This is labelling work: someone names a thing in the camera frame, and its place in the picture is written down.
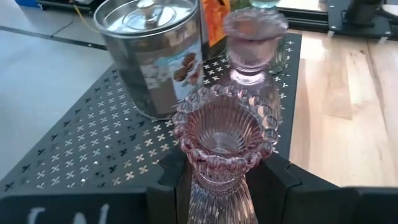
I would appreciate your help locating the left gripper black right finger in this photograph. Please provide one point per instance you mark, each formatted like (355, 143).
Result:
(311, 205)

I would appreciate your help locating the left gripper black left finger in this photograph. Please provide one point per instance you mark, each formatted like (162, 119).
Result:
(93, 208)

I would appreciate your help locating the pink glass candlestick holder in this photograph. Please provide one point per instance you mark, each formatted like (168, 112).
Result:
(253, 46)
(224, 130)

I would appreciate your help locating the silver lidded tin can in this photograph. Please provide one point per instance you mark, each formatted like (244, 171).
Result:
(149, 62)

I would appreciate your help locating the tin can with orange label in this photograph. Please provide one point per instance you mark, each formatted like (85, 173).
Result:
(214, 28)

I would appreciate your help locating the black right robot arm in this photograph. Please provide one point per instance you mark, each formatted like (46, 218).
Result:
(363, 7)

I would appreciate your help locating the black perforated metal shelf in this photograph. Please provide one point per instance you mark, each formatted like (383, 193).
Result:
(93, 140)

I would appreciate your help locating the black aluminium table frame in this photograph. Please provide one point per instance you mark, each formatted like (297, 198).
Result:
(304, 18)

